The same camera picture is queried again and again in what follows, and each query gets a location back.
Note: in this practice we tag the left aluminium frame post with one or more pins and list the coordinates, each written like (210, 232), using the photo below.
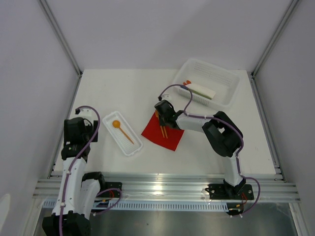
(52, 20)

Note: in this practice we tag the aluminium frame post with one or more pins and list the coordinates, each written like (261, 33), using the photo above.
(52, 20)
(285, 19)

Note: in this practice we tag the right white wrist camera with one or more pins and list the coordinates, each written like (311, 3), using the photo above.
(164, 96)

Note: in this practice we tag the orange plastic fork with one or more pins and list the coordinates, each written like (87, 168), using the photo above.
(157, 116)

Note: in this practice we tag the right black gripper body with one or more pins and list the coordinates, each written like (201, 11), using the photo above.
(163, 121)

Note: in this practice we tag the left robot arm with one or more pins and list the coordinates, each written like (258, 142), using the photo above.
(70, 216)

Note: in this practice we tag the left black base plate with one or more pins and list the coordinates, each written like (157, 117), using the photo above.
(110, 190)

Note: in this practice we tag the red paper napkin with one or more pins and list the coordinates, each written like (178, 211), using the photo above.
(152, 132)

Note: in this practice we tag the white slotted cable duct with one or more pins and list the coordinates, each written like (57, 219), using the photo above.
(162, 206)

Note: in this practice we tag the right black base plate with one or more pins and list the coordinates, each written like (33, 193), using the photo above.
(226, 192)

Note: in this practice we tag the large white plastic basket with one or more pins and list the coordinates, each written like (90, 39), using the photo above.
(224, 83)

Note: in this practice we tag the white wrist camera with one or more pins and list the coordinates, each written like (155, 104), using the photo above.
(85, 113)
(164, 96)

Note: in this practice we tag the orange plastic spoon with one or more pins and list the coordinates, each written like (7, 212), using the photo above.
(117, 124)

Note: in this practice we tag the right aluminium frame post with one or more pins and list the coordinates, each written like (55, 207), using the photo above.
(285, 19)

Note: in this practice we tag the aluminium front rail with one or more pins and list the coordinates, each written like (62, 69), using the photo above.
(191, 188)

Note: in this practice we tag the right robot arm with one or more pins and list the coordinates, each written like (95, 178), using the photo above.
(223, 135)

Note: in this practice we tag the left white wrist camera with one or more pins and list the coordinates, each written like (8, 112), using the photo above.
(85, 113)

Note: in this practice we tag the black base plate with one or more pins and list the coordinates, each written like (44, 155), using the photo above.
(226, 192)
(110, 190)

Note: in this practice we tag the small white utensil tray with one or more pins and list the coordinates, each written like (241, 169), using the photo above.
(126, 139)

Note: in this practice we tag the orange utensil in basket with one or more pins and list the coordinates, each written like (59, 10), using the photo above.
(187, 82)

